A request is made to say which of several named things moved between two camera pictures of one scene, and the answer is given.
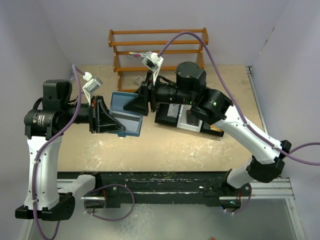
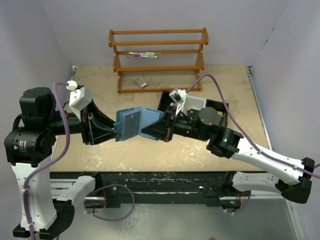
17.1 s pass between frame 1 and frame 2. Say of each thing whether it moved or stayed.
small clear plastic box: stayed
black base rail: stayed
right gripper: moved
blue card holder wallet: moved
